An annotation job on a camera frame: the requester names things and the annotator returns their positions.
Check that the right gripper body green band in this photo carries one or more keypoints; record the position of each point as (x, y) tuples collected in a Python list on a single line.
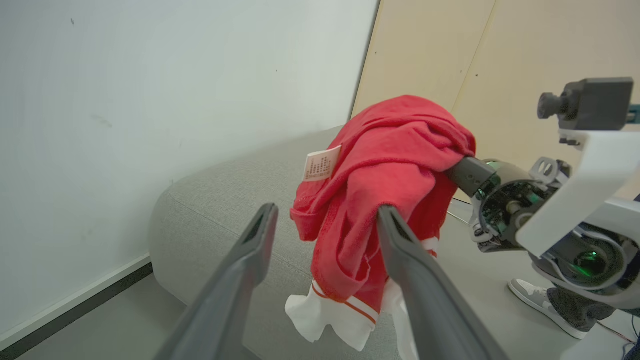
[(505, 207)]

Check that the red garment with white trim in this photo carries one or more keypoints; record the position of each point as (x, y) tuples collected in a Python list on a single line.
[(385, 165)]

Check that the dark grey wrist camera box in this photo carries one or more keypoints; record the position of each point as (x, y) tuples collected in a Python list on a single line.
[(592, 103)]

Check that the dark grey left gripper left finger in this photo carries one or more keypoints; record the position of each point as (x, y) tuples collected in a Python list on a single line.
[(235, 290)]

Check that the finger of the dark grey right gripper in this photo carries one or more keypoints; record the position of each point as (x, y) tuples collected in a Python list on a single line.
[(469, 175)]

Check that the grey fabric sofa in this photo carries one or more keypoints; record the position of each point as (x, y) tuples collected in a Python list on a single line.
[(220, 220)]

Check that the dark grey trouser leg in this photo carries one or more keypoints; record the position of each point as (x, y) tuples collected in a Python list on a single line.
[(575, 305)]

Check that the grey and white sneaker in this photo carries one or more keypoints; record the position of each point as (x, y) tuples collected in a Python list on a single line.
[(542, 300)]

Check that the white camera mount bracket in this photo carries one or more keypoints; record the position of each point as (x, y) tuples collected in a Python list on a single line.
[(580, 190)]

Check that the black and white baseboard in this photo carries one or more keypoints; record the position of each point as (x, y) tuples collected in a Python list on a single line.
[(75, 305)]

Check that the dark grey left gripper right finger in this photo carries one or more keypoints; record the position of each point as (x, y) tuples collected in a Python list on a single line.
[(425, 300)]

